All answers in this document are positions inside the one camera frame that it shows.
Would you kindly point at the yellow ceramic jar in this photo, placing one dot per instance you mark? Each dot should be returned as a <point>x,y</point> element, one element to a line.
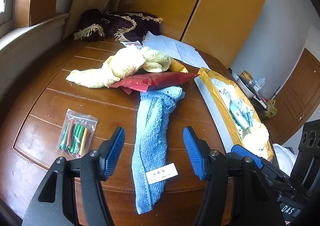
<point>247,75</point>

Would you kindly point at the red foil pouch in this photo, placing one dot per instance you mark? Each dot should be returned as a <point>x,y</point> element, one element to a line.
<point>153,81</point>

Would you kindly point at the bag of coloured sticks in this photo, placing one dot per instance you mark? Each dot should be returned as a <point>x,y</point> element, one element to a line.
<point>76,134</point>

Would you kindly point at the white tissue pack red print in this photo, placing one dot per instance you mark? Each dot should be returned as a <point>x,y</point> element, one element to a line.
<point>227,91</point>

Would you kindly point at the blue cartoon wipes pack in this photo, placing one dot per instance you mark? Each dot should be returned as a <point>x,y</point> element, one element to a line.
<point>242,113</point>

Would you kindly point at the yellow plastic bag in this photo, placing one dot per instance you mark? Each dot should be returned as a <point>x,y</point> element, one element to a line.
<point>270,110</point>

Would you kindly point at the dark purple fringed cloth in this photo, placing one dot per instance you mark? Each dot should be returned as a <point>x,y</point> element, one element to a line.
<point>122,26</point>

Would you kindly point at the yellow padded envelope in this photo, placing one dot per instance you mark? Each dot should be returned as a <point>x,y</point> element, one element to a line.
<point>176,66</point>

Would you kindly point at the white rice cooker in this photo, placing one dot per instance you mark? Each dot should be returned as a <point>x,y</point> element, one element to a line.
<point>248,88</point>

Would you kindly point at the white paper sheet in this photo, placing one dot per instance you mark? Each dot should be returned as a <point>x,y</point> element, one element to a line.
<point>175,49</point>

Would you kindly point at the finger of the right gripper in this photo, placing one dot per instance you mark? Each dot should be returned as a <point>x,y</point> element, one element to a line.
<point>244,152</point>

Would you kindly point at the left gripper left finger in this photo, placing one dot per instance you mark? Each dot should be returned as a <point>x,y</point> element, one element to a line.
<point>110,151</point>

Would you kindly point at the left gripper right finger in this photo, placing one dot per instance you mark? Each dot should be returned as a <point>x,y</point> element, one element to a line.
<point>197,150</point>

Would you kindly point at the yellow wooden wardrobe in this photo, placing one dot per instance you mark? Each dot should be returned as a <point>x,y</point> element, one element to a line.
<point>216,27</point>

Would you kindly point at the blue towel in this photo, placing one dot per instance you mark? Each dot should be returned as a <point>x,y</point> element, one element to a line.
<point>150,148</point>

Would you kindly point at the brown wooden door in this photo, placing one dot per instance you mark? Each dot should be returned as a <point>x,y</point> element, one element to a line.
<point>296,100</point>

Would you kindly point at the clear plastic bottle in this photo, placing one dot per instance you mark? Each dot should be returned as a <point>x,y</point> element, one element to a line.
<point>259,83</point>

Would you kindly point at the small white red packet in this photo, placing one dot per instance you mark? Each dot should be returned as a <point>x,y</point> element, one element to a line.
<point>131,43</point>

